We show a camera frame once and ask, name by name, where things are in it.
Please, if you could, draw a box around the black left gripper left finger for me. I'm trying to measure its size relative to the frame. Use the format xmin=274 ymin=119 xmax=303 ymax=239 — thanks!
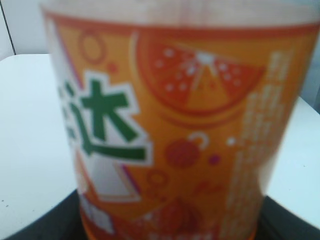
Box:
xmin=0 ymin=188 xmax=85 ymax=240

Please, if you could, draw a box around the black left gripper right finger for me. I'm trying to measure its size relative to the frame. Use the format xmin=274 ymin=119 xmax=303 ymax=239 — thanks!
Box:
xmin=254 ymin=196 xmax=320 ymax=240

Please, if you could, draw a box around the orange soda plastic bottle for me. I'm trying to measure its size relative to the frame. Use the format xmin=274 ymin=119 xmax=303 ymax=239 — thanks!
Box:
xmin=41 ymin=0 xmax=320 ymax=240

